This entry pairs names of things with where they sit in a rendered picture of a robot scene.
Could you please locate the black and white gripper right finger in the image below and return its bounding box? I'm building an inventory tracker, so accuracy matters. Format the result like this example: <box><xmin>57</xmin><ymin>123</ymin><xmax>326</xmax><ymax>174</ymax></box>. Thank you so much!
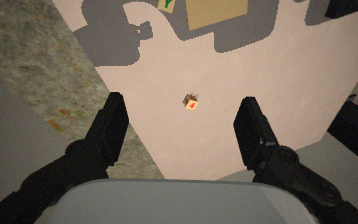
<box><xmin>233</xmin><ymin>96</ymin><xmax>358</xmax><ymax>224</ymax></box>

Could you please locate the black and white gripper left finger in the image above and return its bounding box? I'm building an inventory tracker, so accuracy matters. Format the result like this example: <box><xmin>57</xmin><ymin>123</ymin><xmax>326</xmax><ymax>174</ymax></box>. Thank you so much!
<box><xmin>0</xmin><ymin>92</ymin><xmax>129</xmax><ymax>224</ymax></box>

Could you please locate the tan flat mat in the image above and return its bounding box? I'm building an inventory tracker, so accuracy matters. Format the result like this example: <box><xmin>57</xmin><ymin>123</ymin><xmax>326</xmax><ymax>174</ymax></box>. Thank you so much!
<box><xmin>185</xmin><ymin>0</ymin><xmax>248</xmax><ymax>30</ymax></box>

